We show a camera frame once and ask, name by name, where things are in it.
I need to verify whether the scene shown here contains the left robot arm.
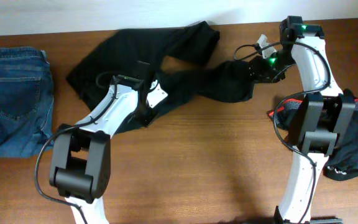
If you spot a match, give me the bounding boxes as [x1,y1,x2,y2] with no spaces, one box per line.
[49,61,167,223]

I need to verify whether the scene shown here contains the black shorts with red waistband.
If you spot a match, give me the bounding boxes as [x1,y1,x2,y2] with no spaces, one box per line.
[268,89,358,181]

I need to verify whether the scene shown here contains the folded blue denim jeans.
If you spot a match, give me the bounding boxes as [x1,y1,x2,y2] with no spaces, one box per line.
[0,47,54,158]

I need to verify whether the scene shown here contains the black trousers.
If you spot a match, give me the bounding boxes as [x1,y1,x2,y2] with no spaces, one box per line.
[67,21,254,116]

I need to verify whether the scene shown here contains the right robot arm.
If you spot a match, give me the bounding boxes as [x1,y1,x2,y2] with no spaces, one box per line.
[250,16,356,223]

